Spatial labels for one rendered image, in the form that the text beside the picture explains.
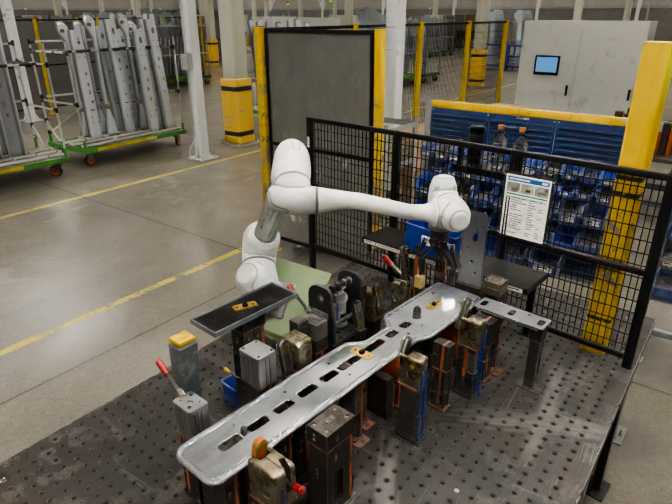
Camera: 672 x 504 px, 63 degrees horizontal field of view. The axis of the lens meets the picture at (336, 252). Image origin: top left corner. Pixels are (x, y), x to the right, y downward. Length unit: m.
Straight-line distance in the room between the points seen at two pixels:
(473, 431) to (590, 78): 6.92
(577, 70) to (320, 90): 4.86
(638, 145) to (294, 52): 2.96
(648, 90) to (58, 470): 2.46
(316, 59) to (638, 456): 3.38
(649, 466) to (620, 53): 6.12
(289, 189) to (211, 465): 0.96
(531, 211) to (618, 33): 6.07
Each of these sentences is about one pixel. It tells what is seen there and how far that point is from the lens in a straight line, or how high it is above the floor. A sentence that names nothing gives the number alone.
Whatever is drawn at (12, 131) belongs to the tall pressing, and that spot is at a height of 0.63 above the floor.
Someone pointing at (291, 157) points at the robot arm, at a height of 1.61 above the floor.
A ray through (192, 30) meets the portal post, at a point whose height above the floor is 1.87.
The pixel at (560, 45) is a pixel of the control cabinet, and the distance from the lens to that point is 8.65.
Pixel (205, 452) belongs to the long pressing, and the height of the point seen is 1.00.
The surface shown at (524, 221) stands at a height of 1.24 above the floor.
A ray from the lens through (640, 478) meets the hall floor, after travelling 3.27.
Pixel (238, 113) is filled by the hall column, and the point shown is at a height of 0.56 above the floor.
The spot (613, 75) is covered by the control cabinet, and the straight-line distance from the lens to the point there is 8.50.
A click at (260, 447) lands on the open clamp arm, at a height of 1.09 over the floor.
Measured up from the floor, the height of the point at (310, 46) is 1.86.
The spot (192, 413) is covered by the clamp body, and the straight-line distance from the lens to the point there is 1.67.
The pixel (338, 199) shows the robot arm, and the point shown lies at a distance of 2.00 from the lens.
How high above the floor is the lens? 2.09
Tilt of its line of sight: 23 degrees down
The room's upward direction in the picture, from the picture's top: straight up
